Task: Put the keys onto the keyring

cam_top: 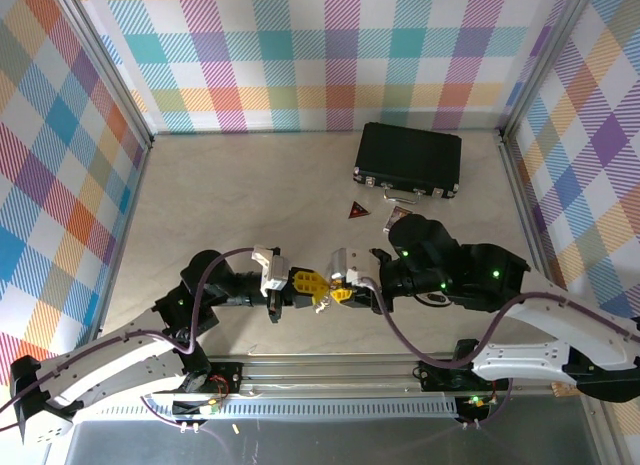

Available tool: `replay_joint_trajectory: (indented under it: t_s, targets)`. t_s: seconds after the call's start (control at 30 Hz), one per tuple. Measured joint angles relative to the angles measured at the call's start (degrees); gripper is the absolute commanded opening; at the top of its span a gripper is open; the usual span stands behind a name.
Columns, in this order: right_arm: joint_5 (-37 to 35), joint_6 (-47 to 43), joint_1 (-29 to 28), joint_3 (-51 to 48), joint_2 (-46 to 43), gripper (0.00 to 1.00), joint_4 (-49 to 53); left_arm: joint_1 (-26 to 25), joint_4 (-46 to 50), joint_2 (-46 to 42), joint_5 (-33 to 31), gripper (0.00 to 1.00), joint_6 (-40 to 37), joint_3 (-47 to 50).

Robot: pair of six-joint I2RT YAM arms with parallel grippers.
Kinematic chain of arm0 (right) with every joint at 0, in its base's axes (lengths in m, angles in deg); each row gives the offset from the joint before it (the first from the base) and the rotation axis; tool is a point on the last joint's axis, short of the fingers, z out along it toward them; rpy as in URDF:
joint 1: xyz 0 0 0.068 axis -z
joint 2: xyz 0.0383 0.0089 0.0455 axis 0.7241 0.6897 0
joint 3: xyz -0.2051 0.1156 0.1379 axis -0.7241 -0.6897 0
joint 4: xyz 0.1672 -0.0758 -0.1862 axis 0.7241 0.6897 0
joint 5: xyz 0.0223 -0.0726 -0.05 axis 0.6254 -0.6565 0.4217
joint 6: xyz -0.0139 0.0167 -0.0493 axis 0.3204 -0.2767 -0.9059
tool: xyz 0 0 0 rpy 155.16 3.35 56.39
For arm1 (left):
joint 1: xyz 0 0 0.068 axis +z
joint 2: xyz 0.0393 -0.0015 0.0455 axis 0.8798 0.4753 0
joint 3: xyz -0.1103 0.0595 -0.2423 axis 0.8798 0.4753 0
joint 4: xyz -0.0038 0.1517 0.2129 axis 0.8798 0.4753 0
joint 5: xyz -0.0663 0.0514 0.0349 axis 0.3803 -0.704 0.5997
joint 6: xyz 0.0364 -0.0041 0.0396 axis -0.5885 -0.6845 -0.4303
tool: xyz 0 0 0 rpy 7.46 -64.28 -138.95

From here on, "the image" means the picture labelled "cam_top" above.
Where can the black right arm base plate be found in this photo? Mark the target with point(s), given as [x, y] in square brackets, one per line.
[435, 375]

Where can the aluminium corner post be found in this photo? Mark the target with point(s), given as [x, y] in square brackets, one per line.
[547, 60]
[105, 70]

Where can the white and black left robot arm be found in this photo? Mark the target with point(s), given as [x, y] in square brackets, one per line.
[100, 365]

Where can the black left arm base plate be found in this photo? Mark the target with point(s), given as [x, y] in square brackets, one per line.
[225, 377]

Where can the grey metal sheet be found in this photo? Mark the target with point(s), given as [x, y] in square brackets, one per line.
[350, 442]

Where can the aluminium side rail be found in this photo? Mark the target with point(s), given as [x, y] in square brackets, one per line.
[120, 225]
[530, 225]

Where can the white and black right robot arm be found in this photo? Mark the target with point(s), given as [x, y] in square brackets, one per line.
[540, 315]

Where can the small connector board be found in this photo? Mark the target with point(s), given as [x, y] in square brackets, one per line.
[210, 407]
[477, 401]

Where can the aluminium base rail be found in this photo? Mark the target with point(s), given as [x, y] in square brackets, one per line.
[325, 375]

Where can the red triangle badge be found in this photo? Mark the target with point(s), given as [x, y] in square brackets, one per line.
[357, 211]

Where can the small orange circuit board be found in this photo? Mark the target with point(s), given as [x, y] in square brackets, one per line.
[562, 389]

